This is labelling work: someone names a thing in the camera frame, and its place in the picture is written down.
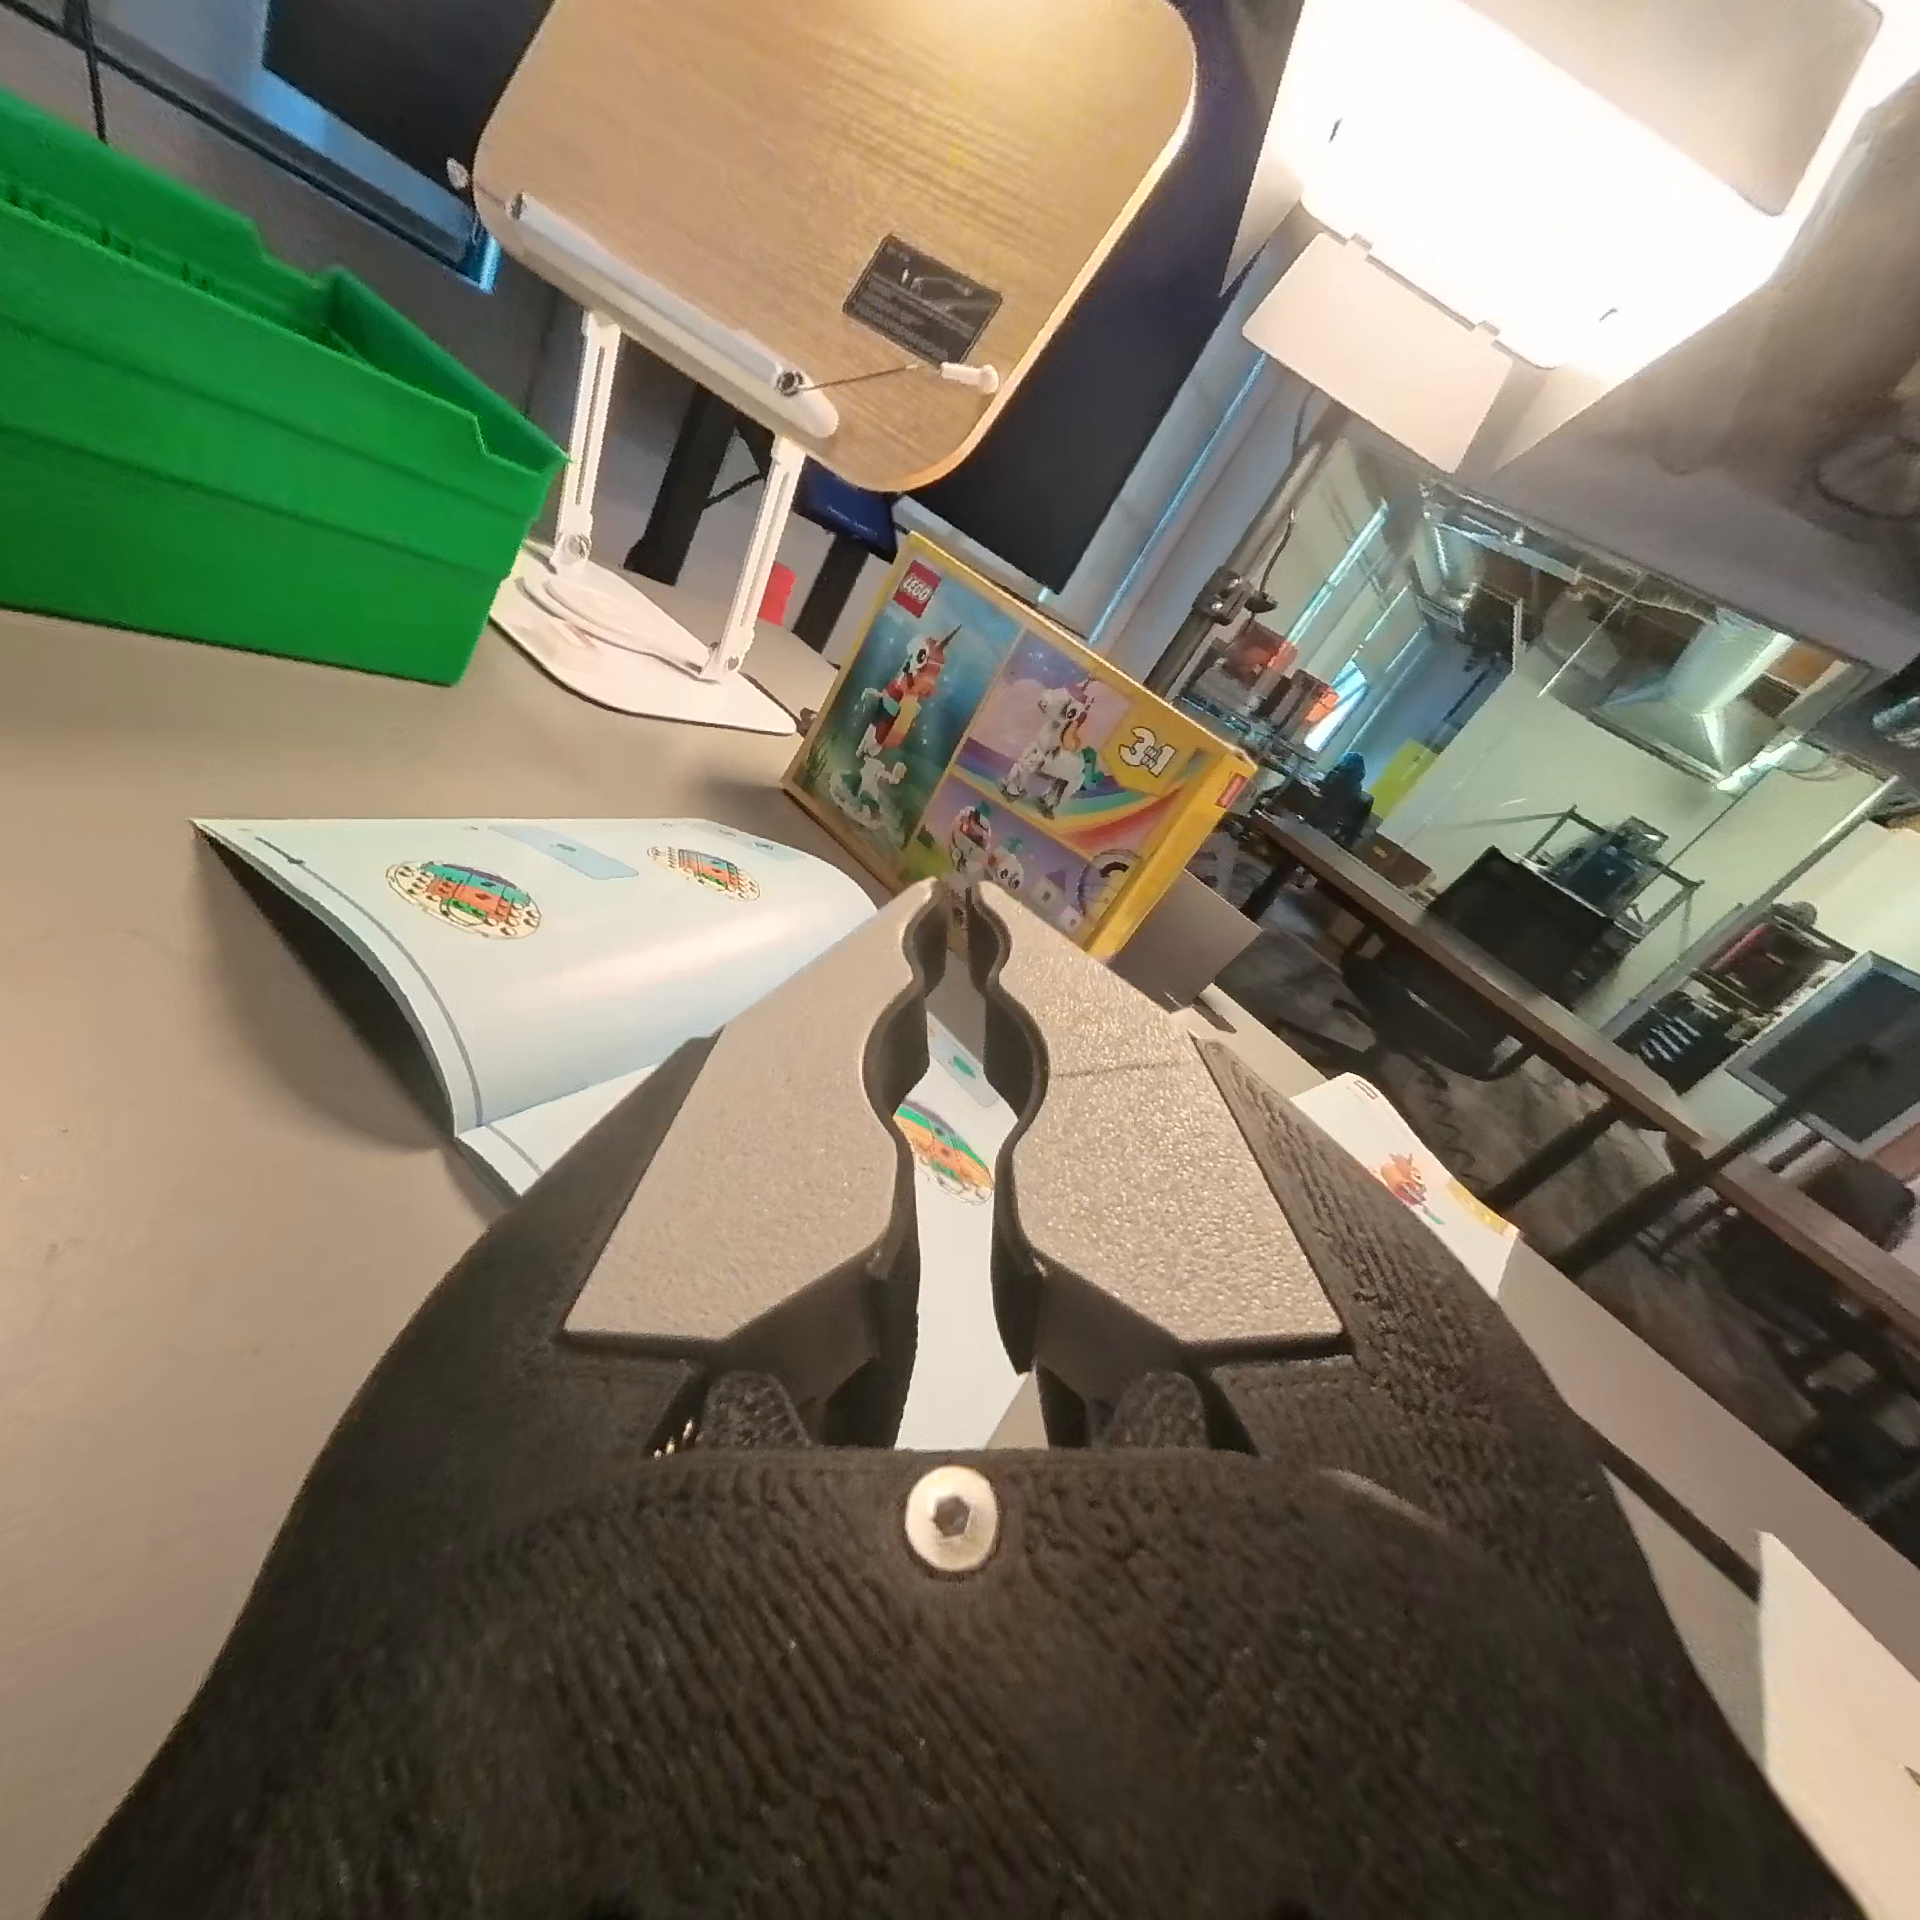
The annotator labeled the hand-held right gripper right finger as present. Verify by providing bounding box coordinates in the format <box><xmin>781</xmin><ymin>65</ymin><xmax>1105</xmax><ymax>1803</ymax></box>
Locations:
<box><xmin>966</xmin><ymin>880</ymin><xmax>1350</xmax><ymax>1397</ymax></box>

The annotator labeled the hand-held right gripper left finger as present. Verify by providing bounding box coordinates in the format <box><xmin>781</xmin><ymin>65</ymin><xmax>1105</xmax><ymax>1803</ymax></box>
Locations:
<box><xmin>560</xmin><ymin>878</ymin><xmax>955</xmax><ymax>1409</ymax></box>

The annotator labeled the green plastic bin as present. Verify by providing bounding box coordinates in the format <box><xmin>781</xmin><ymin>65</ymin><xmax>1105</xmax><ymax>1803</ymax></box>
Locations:
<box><xmin>0</xmin><ymin>80</ymin><xmax>572</xmax><ymax>687</ymax></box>

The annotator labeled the yellow lego box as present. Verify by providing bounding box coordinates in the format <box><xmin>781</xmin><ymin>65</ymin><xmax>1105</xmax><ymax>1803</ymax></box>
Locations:
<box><xmin>781</xmin><ymin>527</ymin><xmax>1261</xmax><ymax>961</ymax></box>

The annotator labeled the closed instruction booklet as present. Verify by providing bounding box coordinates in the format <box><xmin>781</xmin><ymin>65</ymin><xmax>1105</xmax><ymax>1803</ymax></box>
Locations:
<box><xmin>1289</xmin><ymin>1071</ymin><xmax>1522</xmax><ymax>1292</ymax></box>

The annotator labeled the small dark box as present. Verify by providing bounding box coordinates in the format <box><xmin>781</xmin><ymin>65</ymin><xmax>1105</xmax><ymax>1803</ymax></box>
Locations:
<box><xmin>1157</xmin><ymin>874</ymin><xmax>1263</xmax><ymax>1038</ymax></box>

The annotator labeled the open instruction booklet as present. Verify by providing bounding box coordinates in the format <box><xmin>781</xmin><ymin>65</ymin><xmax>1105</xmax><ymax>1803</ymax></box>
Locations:
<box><xmin>192</xmin><ymin>812</ymin><xmax>1052</xmax><ymax>1448</ymax></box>

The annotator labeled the long wooden table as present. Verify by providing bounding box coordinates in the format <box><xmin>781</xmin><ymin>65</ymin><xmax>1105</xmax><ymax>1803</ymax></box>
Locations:
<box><xmin>1245</xmin><ymin>809</ymin><xmax>1920</xmax><ymax>1351</ymax></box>

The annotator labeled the black equipment crate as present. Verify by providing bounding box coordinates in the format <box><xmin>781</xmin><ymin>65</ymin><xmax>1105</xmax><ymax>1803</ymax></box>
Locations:
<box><xmin>1423</xmin><ymin>845</ymin><xmax>1698</xmax><ymax>1038</ymax></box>

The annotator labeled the black monitor stand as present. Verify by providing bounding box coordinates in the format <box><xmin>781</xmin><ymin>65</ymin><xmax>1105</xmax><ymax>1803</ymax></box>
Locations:
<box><xmin>659</xmin><ymin>383</ymin><xmax>844</xmax><ymax>645</ymax></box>

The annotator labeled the small grey-framed monitor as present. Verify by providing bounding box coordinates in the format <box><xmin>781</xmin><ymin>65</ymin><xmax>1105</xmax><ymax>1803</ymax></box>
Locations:
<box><xmin>1724</xmin><ymin>952</ymin><xmax>1920</xmax><ymax>1154</ymax></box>

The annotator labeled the white paper sheet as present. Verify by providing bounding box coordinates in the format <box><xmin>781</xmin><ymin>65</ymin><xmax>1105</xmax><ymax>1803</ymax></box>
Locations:
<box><xmin>1755</xmin><ymin>1531</ymin><xmax>1920</xmax><ymax>1920</ymax></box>

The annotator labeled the ceiling light panel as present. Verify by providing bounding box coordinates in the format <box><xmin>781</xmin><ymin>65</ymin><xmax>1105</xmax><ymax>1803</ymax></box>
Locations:
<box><xmin>1240</xmin><ymin>0</ymin><xmax>1883</xmax><ymax>468</ymax></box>

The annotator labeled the silver ventilation duct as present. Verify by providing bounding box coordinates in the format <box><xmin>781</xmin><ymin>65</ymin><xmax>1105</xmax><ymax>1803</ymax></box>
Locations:
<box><xmin>1589</xmin><ymin>613</ymin><xmax>1877</xmax><ymax>781</ymax></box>

